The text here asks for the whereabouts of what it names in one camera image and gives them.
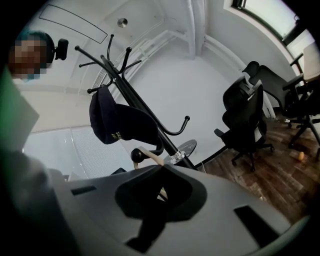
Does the black metal coat rack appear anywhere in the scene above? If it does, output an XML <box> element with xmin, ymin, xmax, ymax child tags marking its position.
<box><xmin>74</xmin><ymin>33</ymin><xmax>200</xmax><ymax>172</ymax></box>

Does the dark navy cap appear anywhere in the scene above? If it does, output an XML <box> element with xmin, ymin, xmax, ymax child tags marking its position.
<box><xmin>89</xmin><ymin>84</ymin><xmax>160</xmax><ymax>146</ymax></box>

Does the white ceiling air vent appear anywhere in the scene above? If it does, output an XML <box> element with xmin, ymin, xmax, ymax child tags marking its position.
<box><xmin>93</xmin><ymin>67</ymin><xmax>108</xmax><ymax>89</ymax></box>

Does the black mesh office chair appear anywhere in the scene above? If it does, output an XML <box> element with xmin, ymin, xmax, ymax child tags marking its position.
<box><xmin>241</xmin><ymin>60</ymin><xmax>320</xmax><ymax>161</ymax></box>
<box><xmin>213</xmin><ymin>75</ymin><xmax>276</xmax><ymax>173</ymax></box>

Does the rectangular ceiling light panel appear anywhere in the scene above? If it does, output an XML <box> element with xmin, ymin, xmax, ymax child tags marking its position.
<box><xmin>39</xmin><ymin>4</ymin><xmax>109</xmax><ymax>45</ymax></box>

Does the person's upper body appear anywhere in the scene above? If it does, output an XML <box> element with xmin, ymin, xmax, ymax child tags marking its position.
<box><xmin>0</xmin><ymin>64</ymin><xmax>41</xmax><ymax>153</ymax></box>

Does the person's head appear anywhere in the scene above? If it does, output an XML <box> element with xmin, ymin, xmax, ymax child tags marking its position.
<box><xmin>8</xmin><ymin>30</ymin><xmax>56</xmax><ymax>81</ymax></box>

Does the dark-framed window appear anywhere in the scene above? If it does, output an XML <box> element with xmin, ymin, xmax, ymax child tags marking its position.
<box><xmin>223</xmin><ymin>0</ymin><xmax>316</xmax><ymax>55</ymax></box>

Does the beige desk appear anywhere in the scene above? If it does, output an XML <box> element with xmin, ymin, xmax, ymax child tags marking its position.
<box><xmin>289</xmin><ymin>44</ymin><xmax>320</xmax><ymax>84</ymax></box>

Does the black head-mounted camera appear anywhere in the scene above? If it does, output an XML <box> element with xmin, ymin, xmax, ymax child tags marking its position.
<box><xmin>54</xmin><ymin>38</ymin><xmax>70</xmax><ymax>61</ymax></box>

